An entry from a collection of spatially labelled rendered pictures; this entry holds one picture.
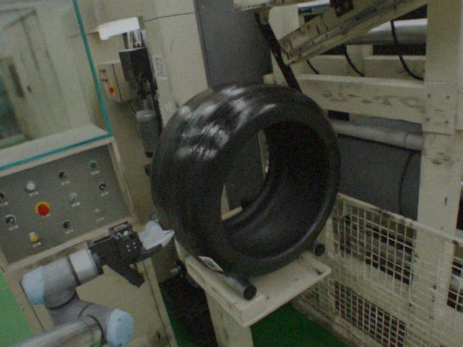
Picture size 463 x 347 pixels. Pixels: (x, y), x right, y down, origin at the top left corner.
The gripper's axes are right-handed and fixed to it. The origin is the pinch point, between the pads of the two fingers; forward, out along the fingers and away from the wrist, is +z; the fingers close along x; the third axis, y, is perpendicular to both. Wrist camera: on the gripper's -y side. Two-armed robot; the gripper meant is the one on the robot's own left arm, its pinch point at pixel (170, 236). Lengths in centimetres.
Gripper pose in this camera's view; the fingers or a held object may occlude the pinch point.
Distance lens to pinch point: 96.7
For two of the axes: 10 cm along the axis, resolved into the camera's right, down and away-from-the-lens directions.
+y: -1.5, -9.1, -3.9
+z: 8.2, -3.4, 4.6
